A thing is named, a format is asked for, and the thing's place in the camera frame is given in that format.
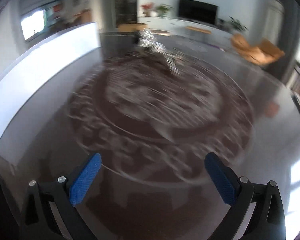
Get white cardboard storage box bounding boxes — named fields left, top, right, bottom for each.
left=0, top=21, right=102, bottom=151

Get orange lounge chair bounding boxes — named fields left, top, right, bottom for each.
left=231, top=33, right=285, bottom=66

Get white tv cabinet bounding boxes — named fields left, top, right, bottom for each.
left=138, top=17, right=232, bottom=47

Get green potted plant right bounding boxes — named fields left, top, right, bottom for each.
left=227, top=16, right=248, bottom=34

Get green potted plant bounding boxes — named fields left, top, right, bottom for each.
left=155, top=4, right=173, bottom=17
left=227, top=16, right=248, bottom=34

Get black television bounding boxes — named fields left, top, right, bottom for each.
left=178, top=0, right=218, bottom=25

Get green potted plant left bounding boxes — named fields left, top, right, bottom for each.
left=155, top=4, right=173, bottom=17

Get red flower plant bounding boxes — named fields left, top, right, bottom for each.
left=141, top=2, right=154, bottom=17

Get dark display cabinet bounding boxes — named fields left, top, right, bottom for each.
left=115, top=0, right=137, bottom=27

